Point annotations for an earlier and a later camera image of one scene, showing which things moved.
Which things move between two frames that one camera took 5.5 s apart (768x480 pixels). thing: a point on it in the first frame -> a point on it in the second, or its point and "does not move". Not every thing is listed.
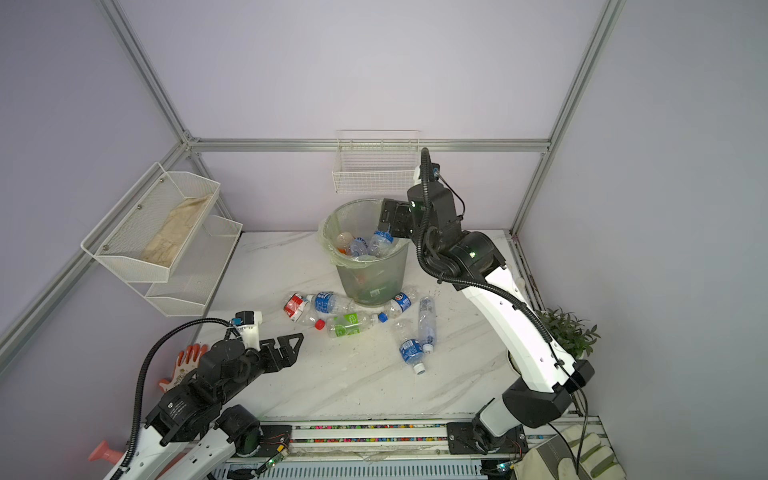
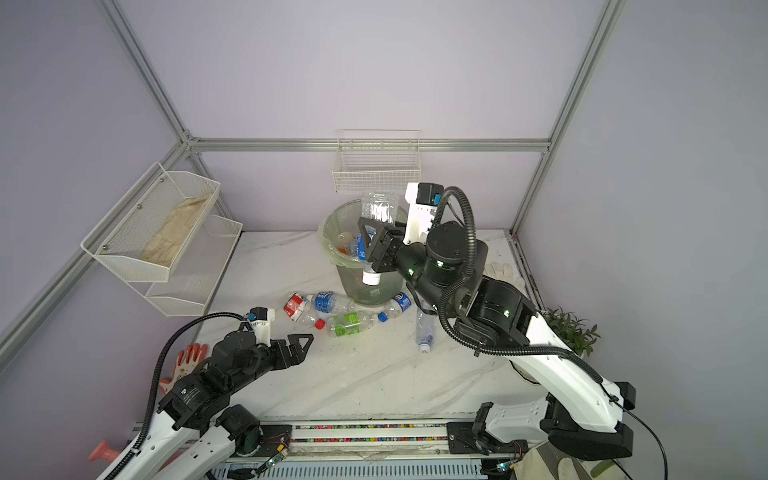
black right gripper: x=393 y=209 -> x=383 y=240
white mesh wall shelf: x=165 y=231 does not move
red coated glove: x=186 y=363 does not move
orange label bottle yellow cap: x=343 y=242 does not move
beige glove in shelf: x=165 y=245 does not move
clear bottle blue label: x=410 y=343 -> x=376 y=206
